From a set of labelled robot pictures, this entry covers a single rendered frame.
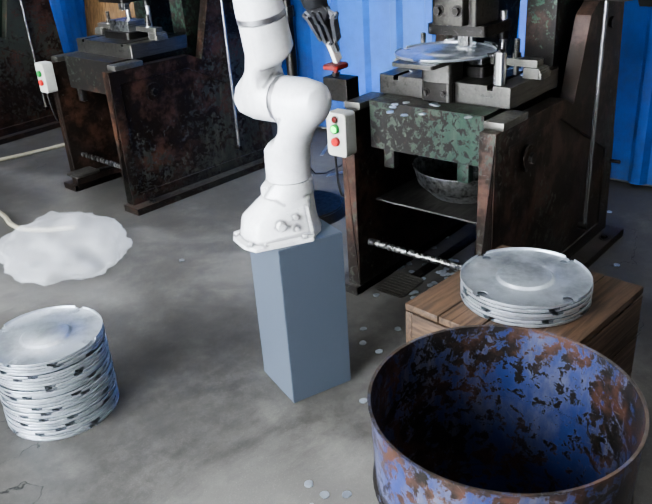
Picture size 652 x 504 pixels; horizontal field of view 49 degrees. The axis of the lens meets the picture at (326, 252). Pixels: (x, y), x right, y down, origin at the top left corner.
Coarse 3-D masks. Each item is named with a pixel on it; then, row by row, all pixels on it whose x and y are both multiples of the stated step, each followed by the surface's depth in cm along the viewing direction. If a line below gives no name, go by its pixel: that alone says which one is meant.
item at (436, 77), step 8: (392, 64) 200; (400, 64) 198; (408, 64) 196; (416, 64) 195; (424, 64) 195; (432, 64) 194; (440, 64) 194; (448, 64) 197; (456, 64) 204; (424, 72) 208; (432, 72) 206; (440, 72) 205; (448, 72) 203; (456, 72) 205; (424, 80) 209; (432, 80) 207; (440, 80) 206; (448, 80) 204; (456, 80) 206; (424, 88) 210; (432, 88) 208; (440, 88) 207; (448, 88) 205; (424, 96) 211; (432, 96) 209; (440, 96) 208; (448, 96) 206
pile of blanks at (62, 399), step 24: (72, 360) 177; (96, 360) 184; (0, 384) 180; (24, 384) 176; (48, 384) 176; (72, 384) 181; (96, 384) 185; (24, 408) 179; (48, 408) 179; (72, 408) 182; (96, 408) 187; (24, 432) 183; (48, 432) 182; (72, 432) 184
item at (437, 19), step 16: (432, 0) 209; (448, 0) 202; (464, 0) 199; (480, 0) 201; (496, 0) 208; (432, 16) 211; (448, 16) 204; (464, 16) 201; (480, 16) 203; (496, 16) 210
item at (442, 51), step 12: (408, 48) 216; (420, 48) 215; (432, 48) 210; (444, 48) 209; (456, 48) 208; (468, 48) 210; (480, 48) 209; (492, 48) 208; (408, 60) 200; (432, 60) 195; (444, 60) 194; (456, 60) 194; (468, 60) 195
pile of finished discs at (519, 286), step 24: (480, 264) 170; (504, 264) 170; (528, 264) 167; (552, 264) 168; (576, 264) 167; (480, 288) 160; (504, 288) 159; (528, 288) 158; (552, 288) 158; (576, 288) 157; (480, 312) 159; (504, 312) 153; (528, 312) 151; (552, 312) 154; (576, 312) 155
